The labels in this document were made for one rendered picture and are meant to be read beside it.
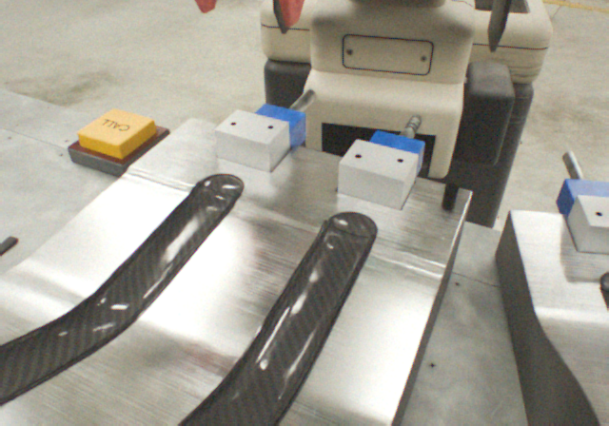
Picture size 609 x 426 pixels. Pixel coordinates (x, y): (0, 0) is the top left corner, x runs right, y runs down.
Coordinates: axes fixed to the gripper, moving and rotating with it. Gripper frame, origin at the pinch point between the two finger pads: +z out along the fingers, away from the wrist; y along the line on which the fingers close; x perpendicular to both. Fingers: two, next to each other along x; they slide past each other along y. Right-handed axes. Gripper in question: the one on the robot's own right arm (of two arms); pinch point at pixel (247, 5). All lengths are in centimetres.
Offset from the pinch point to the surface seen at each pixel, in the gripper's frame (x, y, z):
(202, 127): 1.0, -6.6, 12.1
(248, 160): -2.2, 0.3, 11.6
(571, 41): 279, 33, 97
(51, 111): 7.7, -36.0, 20.5
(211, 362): -18.3, 7.4, 13.1
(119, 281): -15.7, -1.6, 13.4
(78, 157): 0.3, -23.7, 19.7
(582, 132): 180, 43, 99
